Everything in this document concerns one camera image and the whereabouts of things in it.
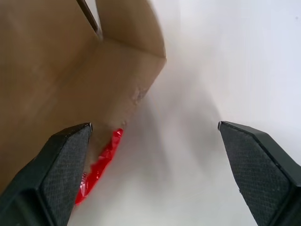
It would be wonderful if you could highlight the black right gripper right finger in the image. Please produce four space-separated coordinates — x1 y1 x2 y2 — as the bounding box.
218 121 301 226

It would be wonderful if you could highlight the red adhesive tape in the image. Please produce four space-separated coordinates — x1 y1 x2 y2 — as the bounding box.
74 128 124 206

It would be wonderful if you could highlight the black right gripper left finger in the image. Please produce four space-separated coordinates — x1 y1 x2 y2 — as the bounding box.
0 122 93 226

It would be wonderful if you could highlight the brown cardboard box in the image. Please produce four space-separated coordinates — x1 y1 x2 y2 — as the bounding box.
0 0 167 196

